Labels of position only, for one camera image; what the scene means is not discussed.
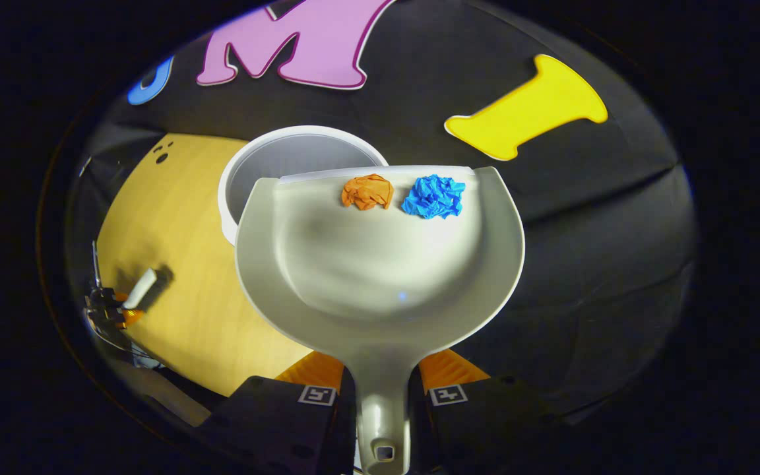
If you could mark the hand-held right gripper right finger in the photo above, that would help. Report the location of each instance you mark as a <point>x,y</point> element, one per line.
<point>472,429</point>

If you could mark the orange paper ball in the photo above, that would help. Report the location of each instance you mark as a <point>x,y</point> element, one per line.
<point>368,192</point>

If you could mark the blue paper ball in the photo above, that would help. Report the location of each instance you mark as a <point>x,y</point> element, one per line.
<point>434,196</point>

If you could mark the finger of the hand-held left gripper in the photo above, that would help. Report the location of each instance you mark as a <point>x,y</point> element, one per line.
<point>130,318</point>
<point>118,297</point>

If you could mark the small grey broom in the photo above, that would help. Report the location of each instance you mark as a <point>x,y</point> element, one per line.
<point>140,288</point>

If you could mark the white ribbed garbage bin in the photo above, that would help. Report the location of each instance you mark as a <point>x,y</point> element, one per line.
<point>294,161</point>

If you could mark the black backdrop cloth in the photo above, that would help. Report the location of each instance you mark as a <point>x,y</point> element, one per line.
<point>584,198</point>

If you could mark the white plastic dustpan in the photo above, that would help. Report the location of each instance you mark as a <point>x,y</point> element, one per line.
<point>380,264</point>

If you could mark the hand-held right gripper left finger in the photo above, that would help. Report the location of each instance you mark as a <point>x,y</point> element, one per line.
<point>287,429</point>

